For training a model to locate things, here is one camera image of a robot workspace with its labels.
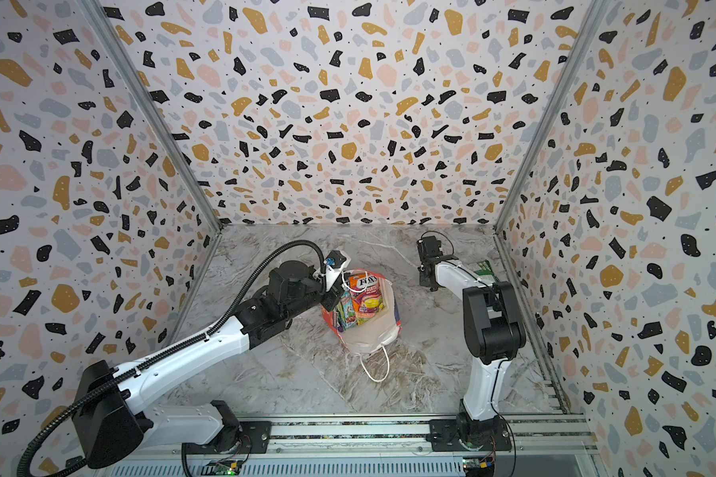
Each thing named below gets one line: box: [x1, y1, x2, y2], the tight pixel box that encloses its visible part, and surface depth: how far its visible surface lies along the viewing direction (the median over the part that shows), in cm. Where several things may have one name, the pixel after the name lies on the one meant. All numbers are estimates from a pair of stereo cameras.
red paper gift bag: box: [321, 271, 402, 353], surface depth 79 cm
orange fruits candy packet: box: [348, 273, 385, 325], surface depth 94 cm
